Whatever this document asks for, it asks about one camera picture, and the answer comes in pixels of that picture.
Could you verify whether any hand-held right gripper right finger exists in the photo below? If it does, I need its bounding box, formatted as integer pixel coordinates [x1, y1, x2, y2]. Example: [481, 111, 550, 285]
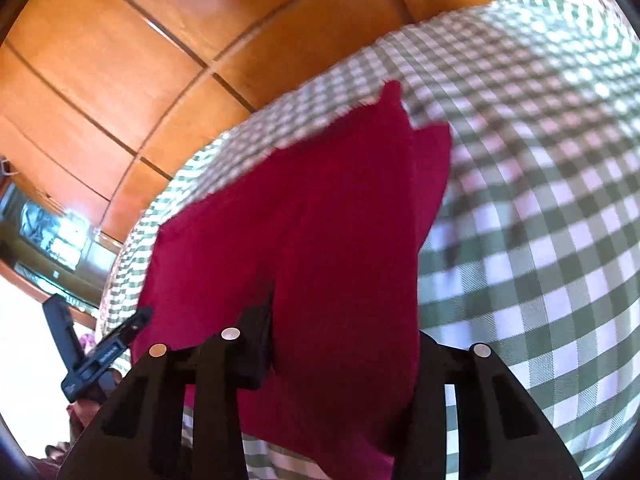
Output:
[392, 332, 586, 480]

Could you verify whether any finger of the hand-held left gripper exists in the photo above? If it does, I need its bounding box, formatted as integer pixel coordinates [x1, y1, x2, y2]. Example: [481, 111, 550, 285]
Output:
[92, 306, 154, 361]
[42, 294, 82, 367]

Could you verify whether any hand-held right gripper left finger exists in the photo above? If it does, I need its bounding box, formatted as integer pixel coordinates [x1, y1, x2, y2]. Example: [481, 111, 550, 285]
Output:
[56, 290, 277, 480]

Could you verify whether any red sweater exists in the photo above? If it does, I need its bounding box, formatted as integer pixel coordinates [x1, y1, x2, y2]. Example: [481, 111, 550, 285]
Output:
[132, 80, 453, 480]

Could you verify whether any person's left hand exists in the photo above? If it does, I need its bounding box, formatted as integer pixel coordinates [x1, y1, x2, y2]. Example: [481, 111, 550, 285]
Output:
[67, 400, 103, 443]

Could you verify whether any dark framed glass window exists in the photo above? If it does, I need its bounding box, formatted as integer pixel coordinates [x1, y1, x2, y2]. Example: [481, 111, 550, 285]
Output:
[0, 195, 123, 313]

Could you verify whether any green checked blanket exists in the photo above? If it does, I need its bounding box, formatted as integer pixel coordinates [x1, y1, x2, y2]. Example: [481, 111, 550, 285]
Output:
[97, 0, 640, 480]

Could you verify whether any wooden panelled wardrobe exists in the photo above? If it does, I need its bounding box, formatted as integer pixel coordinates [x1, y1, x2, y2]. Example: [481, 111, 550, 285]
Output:
[0, 0, 601, 246]

